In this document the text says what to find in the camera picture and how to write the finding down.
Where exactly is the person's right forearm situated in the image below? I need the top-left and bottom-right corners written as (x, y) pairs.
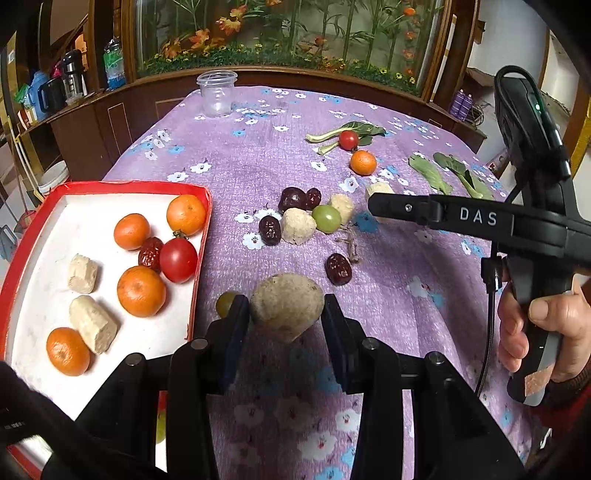
top-left (531, 364), bottom-right (591, 444)

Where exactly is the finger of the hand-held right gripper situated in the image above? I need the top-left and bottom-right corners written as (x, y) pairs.
top-left (367, 192), bottom-right (447, 227)

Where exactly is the black cable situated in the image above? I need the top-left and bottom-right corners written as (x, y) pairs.
top-left (475, 256), bottom-right (511, 395)

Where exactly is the glass display with artificial plants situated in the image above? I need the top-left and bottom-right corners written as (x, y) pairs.
top-left (122, 0), bottom-right (455, 100)

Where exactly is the wooden wall shelf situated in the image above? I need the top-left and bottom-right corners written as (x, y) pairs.
top-left (465, 67), bottom-right (497, 88)

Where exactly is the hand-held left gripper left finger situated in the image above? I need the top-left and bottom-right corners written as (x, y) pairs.
top-left (76, 294), bottom-right (251, 480)

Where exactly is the red rimmed white tray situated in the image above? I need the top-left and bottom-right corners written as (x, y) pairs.
top-left (0, 181), bottom-right (213, 478)

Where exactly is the white plastic bucket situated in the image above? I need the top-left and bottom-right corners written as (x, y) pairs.
top-left (38, 161), bottom-right (70, 195)

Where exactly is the black steel thermos flask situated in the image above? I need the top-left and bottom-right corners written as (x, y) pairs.
top-left (61, 49), bottom-right (88, 100)

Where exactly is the black kettle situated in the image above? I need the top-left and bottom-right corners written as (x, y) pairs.
top-left (38, 78), bottom-right (65, 116)

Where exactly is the person's right hand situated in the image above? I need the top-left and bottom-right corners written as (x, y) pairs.
top-left (498, 281), bottom-right (591, 382)

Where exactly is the clear plastic cup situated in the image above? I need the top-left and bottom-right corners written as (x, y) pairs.
top-left (197, 70), bottom-right (238, 117)

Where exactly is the blue thermos jug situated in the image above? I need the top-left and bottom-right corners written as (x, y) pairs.
top-left (28, 71), bottom-right (49, 109)

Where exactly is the orange mandarin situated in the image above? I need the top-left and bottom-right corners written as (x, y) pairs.
top-left (46, 327), bottom-right (91, 377)
top-left (113, 213), bottom-right (152, 251)
top-left (349, 150), bottom-right (378, 176)
top-left (166, 194), bottom-right (207, 236)
top-left (117, 266), bottom-right (167, 318)

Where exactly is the purple floral tablecloth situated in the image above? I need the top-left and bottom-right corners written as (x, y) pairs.
top-left (102, 85), bottom-right (555, 480)

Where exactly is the green label plastic bottle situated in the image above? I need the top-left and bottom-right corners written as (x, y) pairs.
top-left (104, 38), bottom-right (127, 91)

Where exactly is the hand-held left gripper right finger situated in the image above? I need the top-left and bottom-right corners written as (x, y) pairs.
top-left (322, 293), bottom-right (527, 480)

